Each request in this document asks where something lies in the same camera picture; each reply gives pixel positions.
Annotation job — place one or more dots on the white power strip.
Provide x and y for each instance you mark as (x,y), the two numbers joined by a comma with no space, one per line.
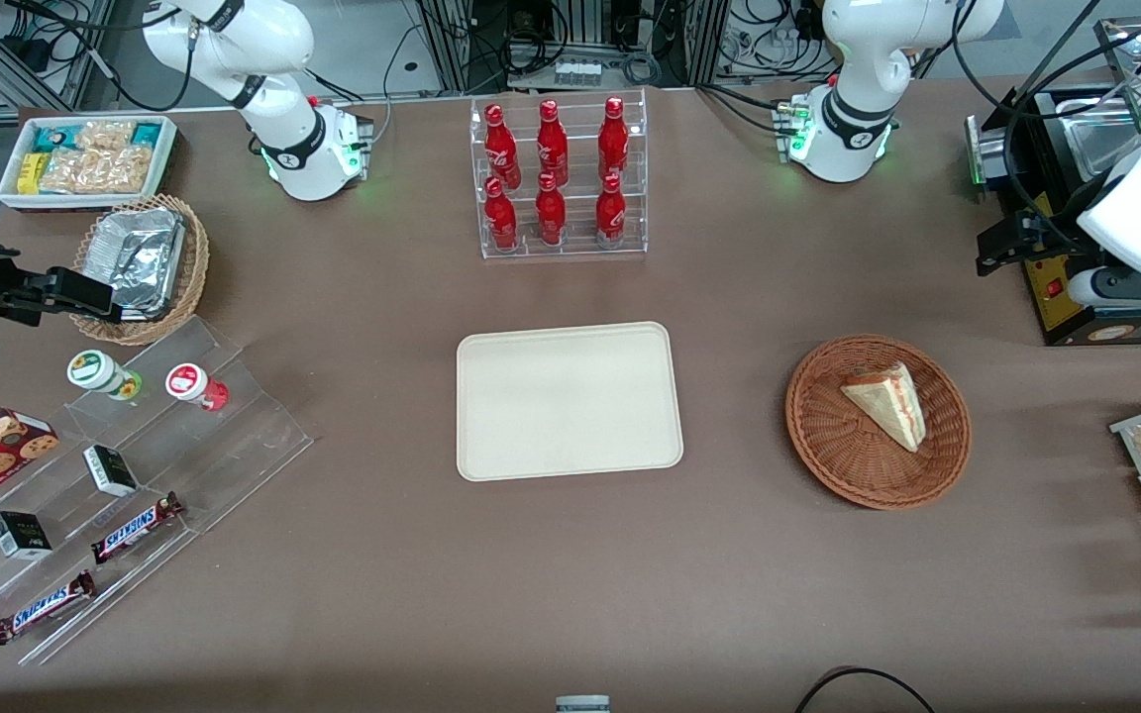
(577,72)

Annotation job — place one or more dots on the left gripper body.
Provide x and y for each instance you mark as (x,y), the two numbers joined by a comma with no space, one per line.
(1038,239)

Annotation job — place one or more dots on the clear acrylic bottle rack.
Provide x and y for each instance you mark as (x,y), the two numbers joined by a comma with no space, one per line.
(580,243)

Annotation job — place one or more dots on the red cola bottle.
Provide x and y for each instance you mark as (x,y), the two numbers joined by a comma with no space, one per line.
(552,144)
(500,149)
(610,213)
(500,218)
(613,141)
(551,213)

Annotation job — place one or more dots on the brown round wicker basket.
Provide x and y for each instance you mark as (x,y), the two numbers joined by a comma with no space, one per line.
(833,436)

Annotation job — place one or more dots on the beige rectangular tray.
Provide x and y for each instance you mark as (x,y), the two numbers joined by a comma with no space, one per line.
(570,401)

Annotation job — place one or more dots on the yellow snack packet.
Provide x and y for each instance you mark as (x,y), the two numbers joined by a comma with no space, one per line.
(32,173)

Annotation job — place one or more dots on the small clear cracker bag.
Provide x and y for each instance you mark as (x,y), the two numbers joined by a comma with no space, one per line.
(107,134)

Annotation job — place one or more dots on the small grey object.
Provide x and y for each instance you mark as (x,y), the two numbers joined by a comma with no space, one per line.
(582,704)

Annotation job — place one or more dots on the Snickers chocolate bar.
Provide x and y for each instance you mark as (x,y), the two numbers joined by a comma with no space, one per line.
(44,606)
(135,528)

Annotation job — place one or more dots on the red lidded cup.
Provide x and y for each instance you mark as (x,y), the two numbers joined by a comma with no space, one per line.
(189,381)

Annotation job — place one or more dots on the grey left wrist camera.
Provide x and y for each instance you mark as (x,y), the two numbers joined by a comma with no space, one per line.
(1125,287)

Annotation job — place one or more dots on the green lidded cup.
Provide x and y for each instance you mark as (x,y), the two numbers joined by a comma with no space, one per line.
(93,369)

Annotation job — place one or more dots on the black yellow countertop appliance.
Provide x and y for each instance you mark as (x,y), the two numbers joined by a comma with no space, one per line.
(1061,297)

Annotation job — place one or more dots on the large clear cracker bag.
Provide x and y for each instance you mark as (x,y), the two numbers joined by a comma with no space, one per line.
(100,170)

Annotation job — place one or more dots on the small black box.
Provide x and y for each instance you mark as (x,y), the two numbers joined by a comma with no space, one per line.
(20,536)
(111,470)

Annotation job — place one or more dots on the clear acrylic stepped stand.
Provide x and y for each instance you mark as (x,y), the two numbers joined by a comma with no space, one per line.
(244,446)

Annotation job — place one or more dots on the triangular sandwich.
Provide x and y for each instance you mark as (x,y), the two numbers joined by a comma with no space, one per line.
(889,404)

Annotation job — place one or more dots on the light tan wicker basket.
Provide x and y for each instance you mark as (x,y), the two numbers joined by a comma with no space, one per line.
(196,267)

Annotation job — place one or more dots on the white rectangular snack bin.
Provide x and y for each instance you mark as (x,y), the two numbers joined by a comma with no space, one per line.
(11,193)

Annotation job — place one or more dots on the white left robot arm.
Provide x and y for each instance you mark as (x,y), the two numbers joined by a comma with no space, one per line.
(848,129)

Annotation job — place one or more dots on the silver box green light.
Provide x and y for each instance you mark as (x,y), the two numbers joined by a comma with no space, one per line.
(988,153)

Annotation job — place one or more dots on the shiny metal frame rack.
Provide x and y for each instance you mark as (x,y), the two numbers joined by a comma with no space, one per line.
(1130,69)

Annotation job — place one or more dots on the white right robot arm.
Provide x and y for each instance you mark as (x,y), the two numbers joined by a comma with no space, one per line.
(303,149)

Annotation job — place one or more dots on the aluminium foil container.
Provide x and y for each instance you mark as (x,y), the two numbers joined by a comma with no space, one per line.
(140,257)

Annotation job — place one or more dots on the teal snack packet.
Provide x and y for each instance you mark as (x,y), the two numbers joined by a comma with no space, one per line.
(55,137)
(147,133)

